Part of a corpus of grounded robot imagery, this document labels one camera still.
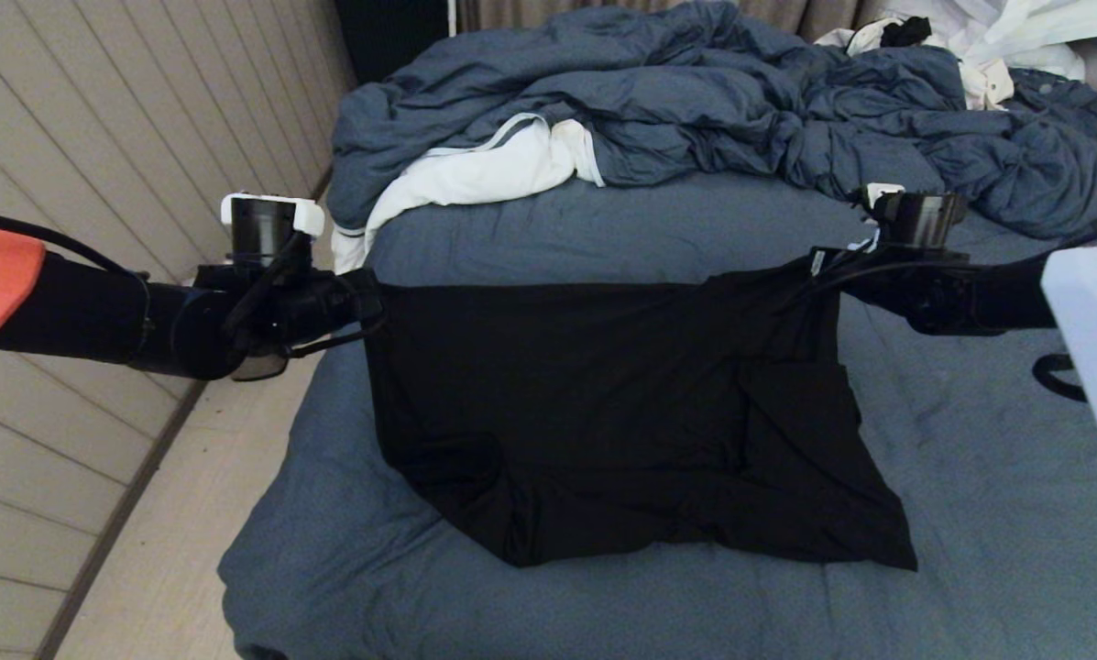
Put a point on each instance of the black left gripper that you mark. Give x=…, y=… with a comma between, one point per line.
x=301, y=307

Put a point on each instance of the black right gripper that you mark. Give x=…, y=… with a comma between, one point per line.
x=887, y=284

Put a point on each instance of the black t-shirt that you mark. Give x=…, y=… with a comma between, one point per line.
x=603, y=412

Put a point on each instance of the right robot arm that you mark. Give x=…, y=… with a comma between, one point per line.
x=1015, y=293

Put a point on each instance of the white quilt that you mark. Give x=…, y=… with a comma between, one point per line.
x=475, y=172

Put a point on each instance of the cream buttoned shirt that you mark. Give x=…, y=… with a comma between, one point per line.
x=984, y=85

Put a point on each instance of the bed with blue sheet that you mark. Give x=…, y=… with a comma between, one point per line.
x=603, y=229

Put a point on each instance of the small black garment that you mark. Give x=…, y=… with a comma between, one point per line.
x=904, y=32

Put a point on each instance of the dark blue denim garment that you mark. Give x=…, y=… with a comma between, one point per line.
x=1066, y=99

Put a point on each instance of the dark cabinet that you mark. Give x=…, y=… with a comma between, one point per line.
x=388, y=41

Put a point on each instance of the crumpled blue duvet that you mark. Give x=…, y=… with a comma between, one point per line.
x=695, y=96

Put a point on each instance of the white crumpled garment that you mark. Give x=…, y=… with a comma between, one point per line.
x=1015, y=26

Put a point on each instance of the beige curtain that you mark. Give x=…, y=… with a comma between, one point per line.
x=511, y=14

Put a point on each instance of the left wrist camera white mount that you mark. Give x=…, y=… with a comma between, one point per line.
x=273, y=206

